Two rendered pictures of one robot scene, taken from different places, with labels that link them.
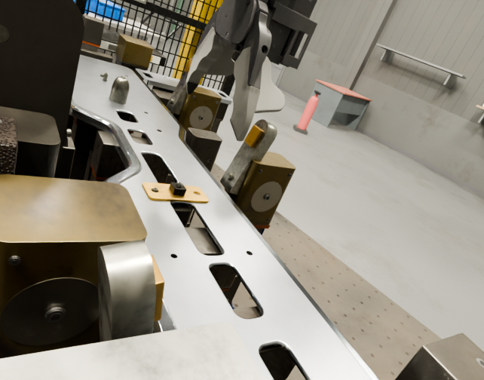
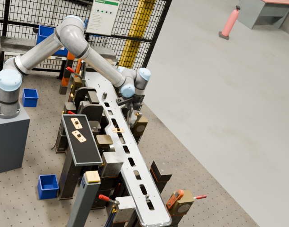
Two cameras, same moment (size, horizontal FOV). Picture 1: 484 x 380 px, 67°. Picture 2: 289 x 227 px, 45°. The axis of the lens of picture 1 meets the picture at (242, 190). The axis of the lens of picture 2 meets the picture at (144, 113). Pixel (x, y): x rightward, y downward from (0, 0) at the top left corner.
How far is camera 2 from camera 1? 1.80 m
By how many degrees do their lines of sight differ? 12
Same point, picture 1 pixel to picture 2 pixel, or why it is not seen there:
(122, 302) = (111, 149)
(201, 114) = not seen: hidden behind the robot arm
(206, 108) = not seen: hidden behind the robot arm
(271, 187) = (141, 126)
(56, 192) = (102, 137)
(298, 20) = (138, 105)
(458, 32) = not seen: outside the picture
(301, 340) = (134, 157)
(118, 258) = (110, 146)
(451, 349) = (159, 161)
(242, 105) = (128, 120)
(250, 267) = (130, 146)
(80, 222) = (106, 141)
